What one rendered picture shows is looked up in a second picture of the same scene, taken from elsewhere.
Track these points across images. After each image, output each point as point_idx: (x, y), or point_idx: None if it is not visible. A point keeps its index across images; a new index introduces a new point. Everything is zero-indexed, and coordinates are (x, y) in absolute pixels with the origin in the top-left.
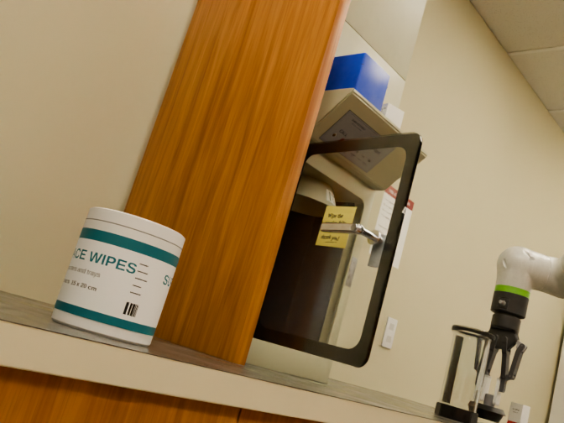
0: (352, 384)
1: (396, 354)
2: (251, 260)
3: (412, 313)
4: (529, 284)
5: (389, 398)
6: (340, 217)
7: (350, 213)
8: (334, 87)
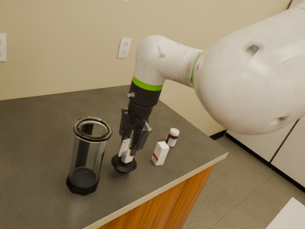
0: (80, 96)
1: (133, 59)
2: None
3: (147, 29)
4: (158, 79)
5: (72, 133)
6: None
7: None
8: None
